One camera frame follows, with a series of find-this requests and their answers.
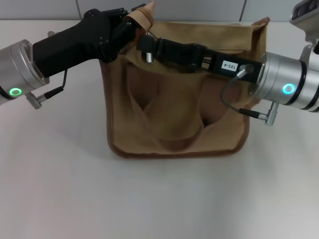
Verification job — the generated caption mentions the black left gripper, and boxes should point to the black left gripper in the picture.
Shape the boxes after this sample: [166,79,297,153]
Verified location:
[31,8,148,77]

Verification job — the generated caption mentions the khaki canvas food bag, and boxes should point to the khaki canvas food bag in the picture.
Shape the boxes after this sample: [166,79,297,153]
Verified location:
[99,1,271,160]

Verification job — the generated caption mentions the left gripper cable with connector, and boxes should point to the left gripper cable with connector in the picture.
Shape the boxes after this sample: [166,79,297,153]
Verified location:
[29,69,68,110]

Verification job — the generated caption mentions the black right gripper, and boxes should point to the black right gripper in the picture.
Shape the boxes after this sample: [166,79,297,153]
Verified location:
[136,35,267,85]

